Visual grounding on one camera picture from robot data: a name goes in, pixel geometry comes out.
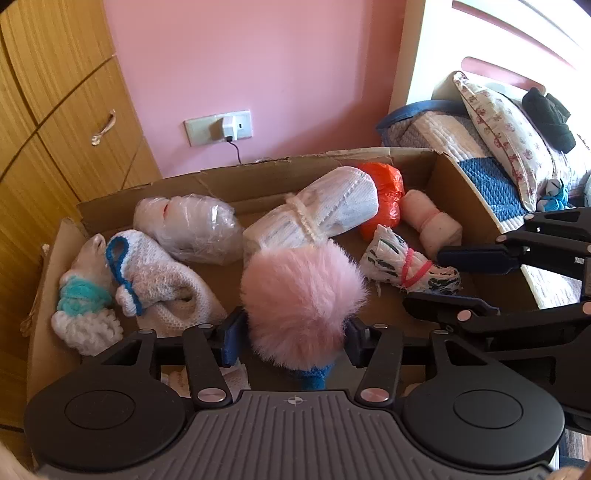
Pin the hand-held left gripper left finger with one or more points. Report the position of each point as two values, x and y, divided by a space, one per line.
230 344

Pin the brown cardboard box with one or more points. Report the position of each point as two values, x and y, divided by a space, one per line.
217 184

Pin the pink rolled cloth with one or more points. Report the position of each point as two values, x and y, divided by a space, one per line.
429 221

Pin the black cloth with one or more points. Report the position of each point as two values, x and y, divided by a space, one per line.
549 120

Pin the white plug charger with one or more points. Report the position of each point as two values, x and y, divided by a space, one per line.
229 127

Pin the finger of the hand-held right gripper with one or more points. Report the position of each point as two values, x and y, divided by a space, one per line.
443 307
475 258

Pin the blue patchwork quilt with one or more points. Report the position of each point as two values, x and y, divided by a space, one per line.
434 131

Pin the blue knit toy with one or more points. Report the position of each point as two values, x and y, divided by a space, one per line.
554 196

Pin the wooden wardrobe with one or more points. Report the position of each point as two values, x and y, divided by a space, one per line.
55 69

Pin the clear plastic wrapped bundle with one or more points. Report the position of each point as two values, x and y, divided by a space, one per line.
194 226

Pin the white knitted bundle yarn tied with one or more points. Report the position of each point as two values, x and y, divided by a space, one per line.
332 198

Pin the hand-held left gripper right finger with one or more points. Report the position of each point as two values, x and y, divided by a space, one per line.
356 346

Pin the orange plastic bag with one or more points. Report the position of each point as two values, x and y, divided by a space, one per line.
388 184

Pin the white green striped cloth bundle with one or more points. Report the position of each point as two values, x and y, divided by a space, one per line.
388 254

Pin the wall socket plate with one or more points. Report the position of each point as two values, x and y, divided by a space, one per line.
201 129

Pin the white knit item teal yarn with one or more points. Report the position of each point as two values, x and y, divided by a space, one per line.
83 332

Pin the white bed headboard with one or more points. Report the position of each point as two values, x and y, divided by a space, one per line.
429 55

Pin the pink pompom knit hat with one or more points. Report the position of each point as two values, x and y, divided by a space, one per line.
300 300

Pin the pale lavender pillow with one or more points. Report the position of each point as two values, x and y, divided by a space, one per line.
575 166

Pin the floral print pillow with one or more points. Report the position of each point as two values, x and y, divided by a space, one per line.
503 134

